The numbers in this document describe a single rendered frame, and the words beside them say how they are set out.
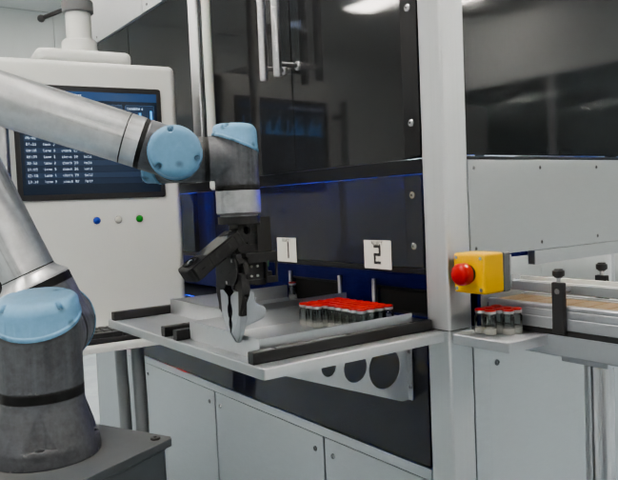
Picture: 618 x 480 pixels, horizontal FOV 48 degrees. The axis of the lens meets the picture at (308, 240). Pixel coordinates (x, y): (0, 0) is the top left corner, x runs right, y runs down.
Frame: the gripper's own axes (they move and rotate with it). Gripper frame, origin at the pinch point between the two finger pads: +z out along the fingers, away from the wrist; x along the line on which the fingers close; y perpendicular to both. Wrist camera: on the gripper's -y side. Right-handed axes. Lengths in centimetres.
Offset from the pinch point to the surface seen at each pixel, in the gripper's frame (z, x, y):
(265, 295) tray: 2, 54, 40
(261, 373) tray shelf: 4.5, -10.3, -1.1
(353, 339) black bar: 2.5, -8.1, 19.4
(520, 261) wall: 43, 324, 499
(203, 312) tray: 1.6, 36.6, 12.8
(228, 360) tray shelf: 4.1, 0.3, -1.1
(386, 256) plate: -10.1, 4.3, 38.7
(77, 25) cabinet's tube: -74, 95, 7
